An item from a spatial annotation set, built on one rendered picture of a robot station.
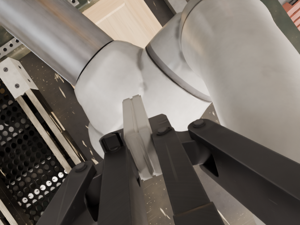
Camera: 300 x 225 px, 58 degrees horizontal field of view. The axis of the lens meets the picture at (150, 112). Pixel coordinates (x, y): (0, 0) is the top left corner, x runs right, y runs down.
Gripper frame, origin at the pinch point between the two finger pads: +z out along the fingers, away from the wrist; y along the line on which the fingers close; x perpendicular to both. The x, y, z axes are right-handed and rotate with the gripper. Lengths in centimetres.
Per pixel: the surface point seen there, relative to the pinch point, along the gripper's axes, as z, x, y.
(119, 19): 83, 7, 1
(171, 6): 81, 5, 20
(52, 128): 68, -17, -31
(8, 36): 82, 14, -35
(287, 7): 292, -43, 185
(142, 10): 83, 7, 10
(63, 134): 68, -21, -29
